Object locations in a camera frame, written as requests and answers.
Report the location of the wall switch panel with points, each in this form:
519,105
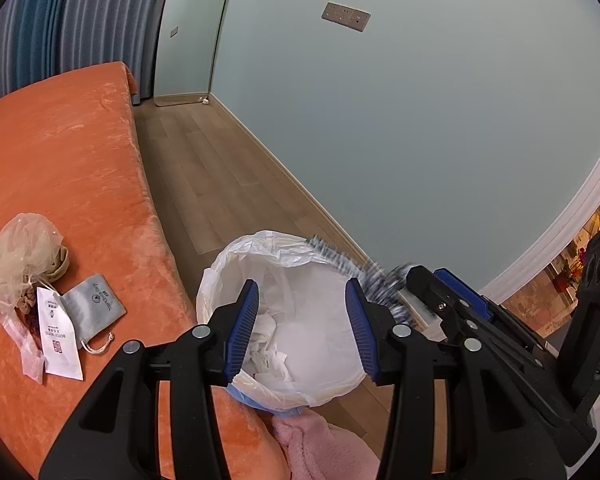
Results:
346,16

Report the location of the trash bin with white liner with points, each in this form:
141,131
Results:
305,330

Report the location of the orange bed blanket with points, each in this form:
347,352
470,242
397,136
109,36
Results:
65,150

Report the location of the blue bin liner bag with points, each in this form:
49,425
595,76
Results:
260,402

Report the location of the beige mesh bag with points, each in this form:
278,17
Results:
17,250

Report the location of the teal curtain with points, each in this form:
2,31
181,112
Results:
37,30

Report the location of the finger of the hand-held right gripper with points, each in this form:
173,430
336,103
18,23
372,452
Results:
462,290
430,290

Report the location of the white paper packet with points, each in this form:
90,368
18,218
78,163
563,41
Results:
60,340

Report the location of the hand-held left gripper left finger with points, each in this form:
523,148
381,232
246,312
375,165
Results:
242,327

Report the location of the standing floor mirror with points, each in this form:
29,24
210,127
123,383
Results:
190,30

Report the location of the white door moulding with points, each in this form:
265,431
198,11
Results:
580,205

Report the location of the grey curtain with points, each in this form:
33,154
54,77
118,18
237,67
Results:
110,15

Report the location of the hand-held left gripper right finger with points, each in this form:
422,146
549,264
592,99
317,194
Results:
360,330

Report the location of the pink fluffy cloth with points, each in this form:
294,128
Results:
320,447

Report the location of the clear plastic wrapper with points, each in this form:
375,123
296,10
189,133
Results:
25,355

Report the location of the blue white striped cloth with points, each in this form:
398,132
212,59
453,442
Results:
375,282

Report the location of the white tissue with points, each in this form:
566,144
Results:
272,355

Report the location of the brown stocking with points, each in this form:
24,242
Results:
59,262

